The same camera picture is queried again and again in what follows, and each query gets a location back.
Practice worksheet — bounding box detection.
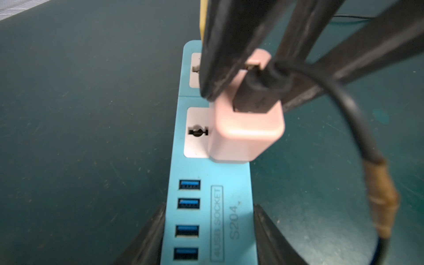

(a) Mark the light blue power strip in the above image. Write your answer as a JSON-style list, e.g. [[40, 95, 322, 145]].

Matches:
[[160, 40, 258, 265]]

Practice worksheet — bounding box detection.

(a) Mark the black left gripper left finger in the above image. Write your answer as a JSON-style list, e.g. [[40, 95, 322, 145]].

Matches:
[[112, 203, 166, 265]]

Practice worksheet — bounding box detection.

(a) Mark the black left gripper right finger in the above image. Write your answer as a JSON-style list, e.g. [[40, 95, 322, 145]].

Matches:
[[254, 204, 307, 265]]

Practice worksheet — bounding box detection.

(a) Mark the pink USB plug adapter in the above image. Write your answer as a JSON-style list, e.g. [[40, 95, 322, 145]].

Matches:
[[208, 49, 292, 163]]

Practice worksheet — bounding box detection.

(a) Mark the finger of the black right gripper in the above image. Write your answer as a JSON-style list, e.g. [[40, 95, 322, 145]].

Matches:
[[274, 0, 424, 113], [199, 0, 291, 102]]

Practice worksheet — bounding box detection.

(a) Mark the black navy fan cable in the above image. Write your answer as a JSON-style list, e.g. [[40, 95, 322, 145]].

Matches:
[[233, 59, 401, 265]]

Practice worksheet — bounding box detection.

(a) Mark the yellow USB plug adapter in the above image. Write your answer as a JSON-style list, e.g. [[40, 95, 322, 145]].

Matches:
[[199, 0, 208, 42]]

